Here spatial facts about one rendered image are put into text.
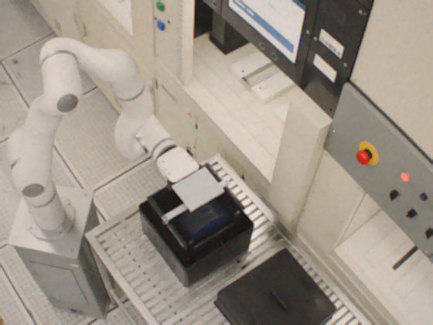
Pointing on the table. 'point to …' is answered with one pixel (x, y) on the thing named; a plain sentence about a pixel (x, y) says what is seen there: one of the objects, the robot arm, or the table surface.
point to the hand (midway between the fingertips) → (196, 190)
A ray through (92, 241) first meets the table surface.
